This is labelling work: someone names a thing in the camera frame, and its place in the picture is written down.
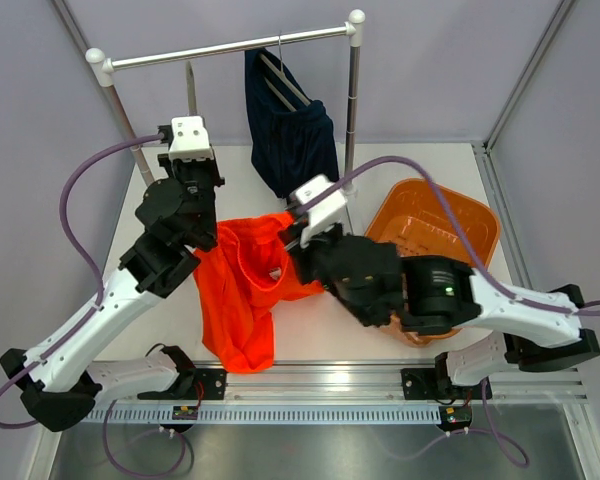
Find white slotted cable duct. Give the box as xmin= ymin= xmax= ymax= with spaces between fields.
xmin=84 ymin=402 xmax=442 ymax=425

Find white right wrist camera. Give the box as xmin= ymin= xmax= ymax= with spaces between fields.
xmin=288 ymin=174 xmax=347 ymax=249

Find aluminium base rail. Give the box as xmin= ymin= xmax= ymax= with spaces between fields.
xmin=190 ymin=362 xmax=587 ymax=404

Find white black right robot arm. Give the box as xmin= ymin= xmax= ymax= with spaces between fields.
xmin=280 ymin=226 xmax=600 ymax=401

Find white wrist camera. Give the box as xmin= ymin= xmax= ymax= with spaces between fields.
xmin=288 ymin=174 xmax=347 ymax=249
xmin=158 ymin=115 xmax=215 ymax=162

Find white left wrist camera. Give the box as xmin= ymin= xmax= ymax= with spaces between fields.
xmin=158 ymin=115 xmax=215 ymax=162

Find navy blue shorts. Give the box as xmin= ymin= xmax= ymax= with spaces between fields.
xmin=244 ymin=48 xmax=339 ymax=199

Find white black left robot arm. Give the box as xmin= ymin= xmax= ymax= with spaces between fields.
xmin=0 ymin=154 xmax=224 ymax=432

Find orange mesh shorts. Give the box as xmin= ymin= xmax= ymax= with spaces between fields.
xmin=193 ymin=212 xmax=324 ymax=374

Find beige hanger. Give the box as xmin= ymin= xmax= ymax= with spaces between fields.
xmin=258 ymin=42 xmax=311 ymax=112
xmin=185 ymin=60 xmax=198 ymax=116

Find orange plastic basket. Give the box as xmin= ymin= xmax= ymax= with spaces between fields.
xmin=363 ymin=178 xmax=502 ymax=347

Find silver clothes rack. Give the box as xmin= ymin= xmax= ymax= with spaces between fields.
xmin=84 ymin=8 xmax=367 ymax=241

